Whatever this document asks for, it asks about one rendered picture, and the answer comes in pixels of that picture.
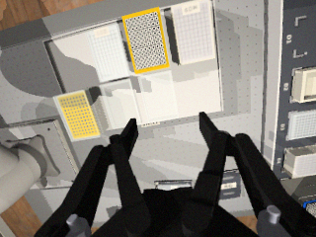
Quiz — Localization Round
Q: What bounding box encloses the clear plastic lid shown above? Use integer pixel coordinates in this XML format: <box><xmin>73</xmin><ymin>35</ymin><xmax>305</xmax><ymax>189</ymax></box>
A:
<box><xmin>137</xmin><ymin>70</ymin><xmax>179</xmax><ymax>122</ymax></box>
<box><xmin>99</xmin><ymin>78</ymin><xmax>143</xmax><ymax>129</ymax></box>
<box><xmin>52</xmin><ymin>89</ymin><xmax>103</xmax><ymax>142</ymax></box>

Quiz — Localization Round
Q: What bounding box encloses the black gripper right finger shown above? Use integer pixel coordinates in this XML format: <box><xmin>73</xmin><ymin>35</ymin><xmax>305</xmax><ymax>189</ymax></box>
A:
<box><xmin>182</xmin><ymin>112</ymin><xmax>316</xmax><ymax>237</ymax></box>

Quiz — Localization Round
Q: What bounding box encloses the dark grey rectangular nest with label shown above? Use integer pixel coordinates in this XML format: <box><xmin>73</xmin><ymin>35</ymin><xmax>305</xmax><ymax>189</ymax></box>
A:
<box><xmin>219</xmin><ymin>169</ymin><xmax>242</xmax><ymax>200</ymax></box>

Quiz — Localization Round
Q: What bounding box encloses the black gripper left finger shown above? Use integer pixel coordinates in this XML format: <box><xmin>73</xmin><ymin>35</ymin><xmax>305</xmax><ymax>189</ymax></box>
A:
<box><xmin>34</xmin><ymin>118</ymin><xmax>153</xmax><ymax>237</ymax></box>

